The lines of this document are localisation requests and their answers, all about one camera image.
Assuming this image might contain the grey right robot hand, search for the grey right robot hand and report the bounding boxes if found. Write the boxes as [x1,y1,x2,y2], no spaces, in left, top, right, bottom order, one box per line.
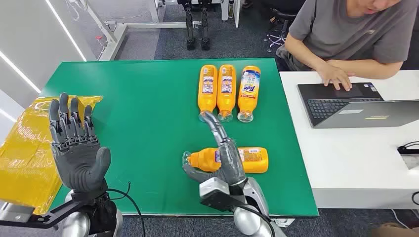
[182,112,248,187]

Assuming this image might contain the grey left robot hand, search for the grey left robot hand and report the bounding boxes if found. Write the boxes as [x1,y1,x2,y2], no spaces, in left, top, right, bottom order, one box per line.
[48,92,112,194]

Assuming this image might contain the orange Tide detergent bottle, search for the orange Tide detergent bottle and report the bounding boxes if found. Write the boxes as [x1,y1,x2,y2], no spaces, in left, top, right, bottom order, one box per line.
[237,66,261,123]
[198,65,218,123]
[182,147,269,174]
[217,64,237,123]

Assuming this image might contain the yellow tape-wrapped cardboard box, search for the yellow tape-wrapped cardboard box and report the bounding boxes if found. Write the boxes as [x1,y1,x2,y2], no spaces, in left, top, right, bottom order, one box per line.
[0,95,104,216]

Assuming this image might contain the white table foot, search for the white table foot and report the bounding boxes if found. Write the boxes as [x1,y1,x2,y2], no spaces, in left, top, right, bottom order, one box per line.
[273,218,296,228]

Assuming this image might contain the green table mat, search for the green table mat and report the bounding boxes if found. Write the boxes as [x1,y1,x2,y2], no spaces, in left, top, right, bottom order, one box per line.
[39,58,320,218]

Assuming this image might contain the white desk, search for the white desk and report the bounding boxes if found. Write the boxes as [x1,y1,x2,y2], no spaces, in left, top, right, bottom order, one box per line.
[279,70,419,210]

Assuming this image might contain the person's right hand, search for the person's right hand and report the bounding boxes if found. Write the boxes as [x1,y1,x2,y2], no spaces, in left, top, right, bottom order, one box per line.
[316,62,353,91]

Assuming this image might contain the dark grey laptop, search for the dark grey laptop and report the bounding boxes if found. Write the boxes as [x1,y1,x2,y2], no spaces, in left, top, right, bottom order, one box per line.
[297,82,419,129]

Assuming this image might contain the black robot legs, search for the black robot legs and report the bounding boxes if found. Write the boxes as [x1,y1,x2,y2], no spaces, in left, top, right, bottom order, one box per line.
[176,0,213,52]

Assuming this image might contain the black office chair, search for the black office chair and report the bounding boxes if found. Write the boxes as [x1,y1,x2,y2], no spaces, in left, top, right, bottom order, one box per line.
[262,0,307,53]

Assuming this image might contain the brown object on floor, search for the brown object on floor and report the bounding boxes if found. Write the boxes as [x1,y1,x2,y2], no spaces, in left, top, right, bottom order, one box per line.
[371,222,419,237]

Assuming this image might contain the person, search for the person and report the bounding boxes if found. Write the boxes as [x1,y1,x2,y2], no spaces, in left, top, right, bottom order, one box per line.
[276,0,419,91]

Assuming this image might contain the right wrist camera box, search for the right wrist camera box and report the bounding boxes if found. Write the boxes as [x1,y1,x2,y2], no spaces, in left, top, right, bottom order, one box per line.
[199,178,247,212]

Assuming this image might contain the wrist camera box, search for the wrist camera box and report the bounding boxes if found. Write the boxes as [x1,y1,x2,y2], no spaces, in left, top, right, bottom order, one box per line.
[199,178,247,212]
[0,203,36,224]

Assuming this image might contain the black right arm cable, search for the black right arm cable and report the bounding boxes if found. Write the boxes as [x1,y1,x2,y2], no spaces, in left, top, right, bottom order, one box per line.
[236,204,278,237]

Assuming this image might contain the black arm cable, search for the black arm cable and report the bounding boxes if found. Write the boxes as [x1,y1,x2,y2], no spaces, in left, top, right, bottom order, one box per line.
[106,181,147,237]
[236,204,278,237]

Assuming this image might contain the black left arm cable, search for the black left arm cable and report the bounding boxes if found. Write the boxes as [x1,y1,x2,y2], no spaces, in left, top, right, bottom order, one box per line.
[106,181,147,237]

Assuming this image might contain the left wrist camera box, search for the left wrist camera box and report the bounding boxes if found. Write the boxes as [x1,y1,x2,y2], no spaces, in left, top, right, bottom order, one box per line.
[0,203,36,224]

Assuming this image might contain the white metal frame stand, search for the white metal frame stand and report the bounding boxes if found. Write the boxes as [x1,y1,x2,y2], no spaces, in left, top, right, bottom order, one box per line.
[65,0,187,62]

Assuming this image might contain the black plug with cable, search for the black plug with cable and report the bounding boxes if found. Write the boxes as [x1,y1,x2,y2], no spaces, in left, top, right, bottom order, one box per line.
[397,141,419,156]

